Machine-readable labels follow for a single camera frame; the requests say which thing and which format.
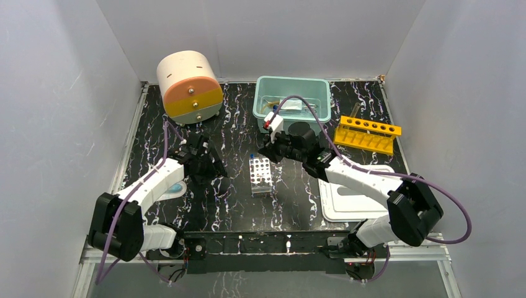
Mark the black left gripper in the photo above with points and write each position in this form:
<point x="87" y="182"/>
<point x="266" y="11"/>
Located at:
<point x="206" y="163"/>

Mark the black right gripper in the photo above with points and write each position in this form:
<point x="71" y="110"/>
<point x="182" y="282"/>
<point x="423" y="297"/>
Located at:
<point x="269" y="149"/>

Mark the clear well plate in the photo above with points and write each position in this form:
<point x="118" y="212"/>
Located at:
<point x="260" y="174"/>

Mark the tan rubber tubing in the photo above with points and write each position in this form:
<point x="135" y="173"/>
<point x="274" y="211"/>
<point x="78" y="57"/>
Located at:
<point x="269" y="105"/>

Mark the glass test tube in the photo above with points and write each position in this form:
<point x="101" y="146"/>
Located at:
<point x="356" y="108"/>

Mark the white bin lid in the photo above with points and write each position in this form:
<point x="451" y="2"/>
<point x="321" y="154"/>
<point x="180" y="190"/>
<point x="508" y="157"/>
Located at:
<point x="353" y="195"/>

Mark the yellow test tube rack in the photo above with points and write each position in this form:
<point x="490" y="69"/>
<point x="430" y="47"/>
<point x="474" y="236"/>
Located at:
<point x="366" y="135"/>

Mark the small clear plastic bag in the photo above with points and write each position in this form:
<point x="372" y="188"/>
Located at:
<point x="292" y="105"/>

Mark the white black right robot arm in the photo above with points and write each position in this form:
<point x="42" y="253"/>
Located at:
<point x="413" y="210"/>

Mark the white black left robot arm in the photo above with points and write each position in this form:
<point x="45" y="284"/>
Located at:
<point x="117" y="225"/>

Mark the blue packaged syringe blister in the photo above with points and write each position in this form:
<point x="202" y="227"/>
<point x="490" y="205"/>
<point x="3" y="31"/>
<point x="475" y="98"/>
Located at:
<point x="175" y="191"/>

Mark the teal plastic bin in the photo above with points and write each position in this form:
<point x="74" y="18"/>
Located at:
<point x="276" y="88"/>

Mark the cream orange cylindrical centrifuge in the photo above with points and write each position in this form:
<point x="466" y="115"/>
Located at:
<point x="189" y="89"/>

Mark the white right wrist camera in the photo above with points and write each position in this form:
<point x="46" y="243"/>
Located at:
<point x="273" y="124"/>

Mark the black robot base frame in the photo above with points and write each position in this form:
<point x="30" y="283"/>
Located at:
<point x="323" y="250"/>

